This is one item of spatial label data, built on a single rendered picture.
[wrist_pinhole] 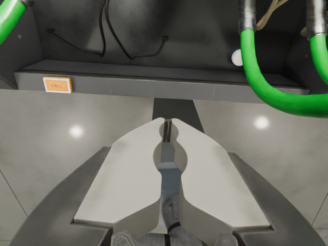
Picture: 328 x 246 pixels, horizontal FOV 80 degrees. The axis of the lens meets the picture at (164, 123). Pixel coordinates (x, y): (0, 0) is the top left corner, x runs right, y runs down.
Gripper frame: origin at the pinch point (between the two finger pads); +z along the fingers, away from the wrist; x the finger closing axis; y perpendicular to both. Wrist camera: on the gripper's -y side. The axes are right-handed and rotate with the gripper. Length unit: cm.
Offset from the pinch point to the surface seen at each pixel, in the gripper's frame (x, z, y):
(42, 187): -105, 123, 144
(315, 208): 168, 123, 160
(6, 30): -12.8, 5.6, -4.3
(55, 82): -21.3, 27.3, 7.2
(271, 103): 8.1, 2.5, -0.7
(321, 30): 16.6, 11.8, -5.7
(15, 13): -12.3, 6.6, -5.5
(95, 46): -16.8, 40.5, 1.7
